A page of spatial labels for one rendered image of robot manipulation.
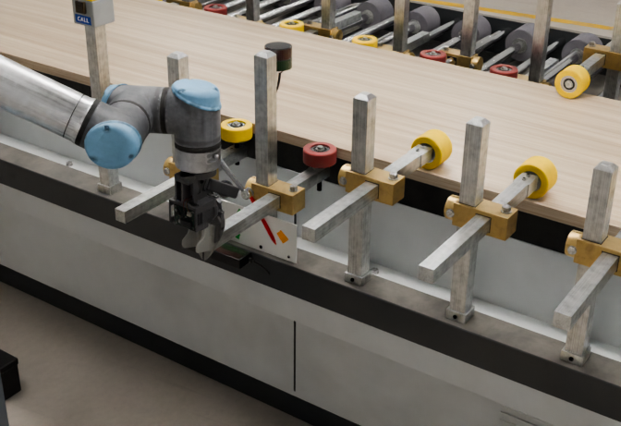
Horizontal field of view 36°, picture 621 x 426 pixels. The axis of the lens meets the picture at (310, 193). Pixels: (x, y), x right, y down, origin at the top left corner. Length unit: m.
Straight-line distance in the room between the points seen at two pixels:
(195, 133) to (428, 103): 0.91
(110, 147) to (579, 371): 0.98
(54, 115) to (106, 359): 1.51
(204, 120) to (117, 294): 1.34
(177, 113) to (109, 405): 1.33
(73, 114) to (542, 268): 1.05
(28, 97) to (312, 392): 1.32
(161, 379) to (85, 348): 0.30
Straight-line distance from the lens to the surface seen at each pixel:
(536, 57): 2.97
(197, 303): 2.85
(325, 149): 2.28
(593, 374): 1.96
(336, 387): 2.66
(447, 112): 2.53
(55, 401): 3.00
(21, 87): 1.75
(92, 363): 3.13
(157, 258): 2.55
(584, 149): 2.39
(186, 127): 1.84
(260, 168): 2.17
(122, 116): 1.74
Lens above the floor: 1.84
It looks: 27 degrees down
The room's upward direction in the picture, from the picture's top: 1 degrees clockwise
